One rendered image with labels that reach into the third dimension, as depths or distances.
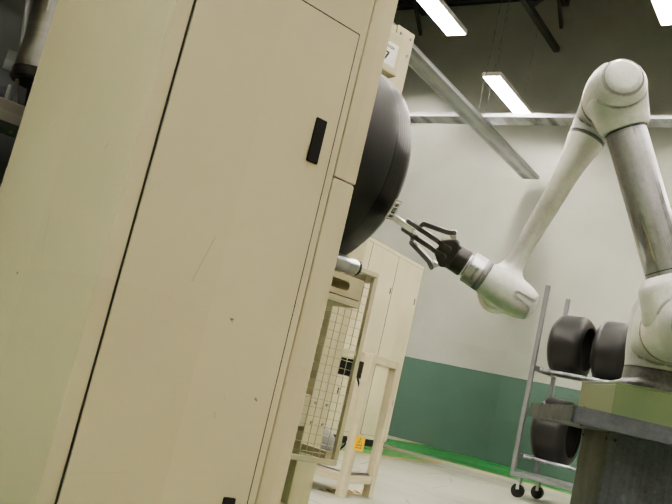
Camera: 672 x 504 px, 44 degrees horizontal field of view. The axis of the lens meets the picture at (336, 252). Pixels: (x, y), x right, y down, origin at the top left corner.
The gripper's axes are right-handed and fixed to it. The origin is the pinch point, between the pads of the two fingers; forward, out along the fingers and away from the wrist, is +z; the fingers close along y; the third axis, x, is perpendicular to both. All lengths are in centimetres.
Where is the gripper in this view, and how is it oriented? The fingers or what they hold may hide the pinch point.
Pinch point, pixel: (403, 223)
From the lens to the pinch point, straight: 225.5
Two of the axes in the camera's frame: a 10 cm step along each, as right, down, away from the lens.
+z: -8.2, -5.5, 1.4
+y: -5.1, 8.2, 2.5
